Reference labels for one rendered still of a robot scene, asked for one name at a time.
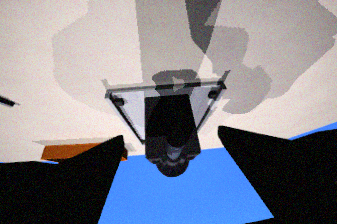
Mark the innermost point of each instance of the orange open tray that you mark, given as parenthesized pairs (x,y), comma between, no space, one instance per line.
(59,153)

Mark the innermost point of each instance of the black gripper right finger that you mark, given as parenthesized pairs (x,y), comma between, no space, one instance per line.
(282,171)

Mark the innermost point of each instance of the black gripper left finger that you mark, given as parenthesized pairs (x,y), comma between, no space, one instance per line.
(73,191)

